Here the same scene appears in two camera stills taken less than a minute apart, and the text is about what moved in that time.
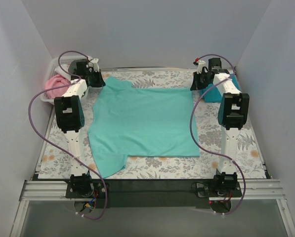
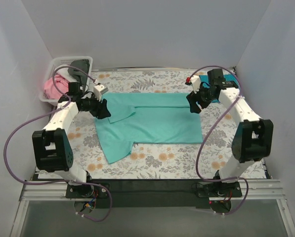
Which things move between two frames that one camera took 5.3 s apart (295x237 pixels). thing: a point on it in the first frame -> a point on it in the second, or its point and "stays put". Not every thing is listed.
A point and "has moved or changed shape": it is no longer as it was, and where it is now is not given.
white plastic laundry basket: x=50 y=71 stays put
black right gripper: x=199 y=80 -> x=195 y=100
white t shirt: x=59 y=71 stays put
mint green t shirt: x=126 y=121 has moved or changed shape
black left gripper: x=95 y=79 -> x=101 y=108
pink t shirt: x=54 y=81 stays put
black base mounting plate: x=156 y=193 stays put
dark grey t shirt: x=78 y=66 stays put
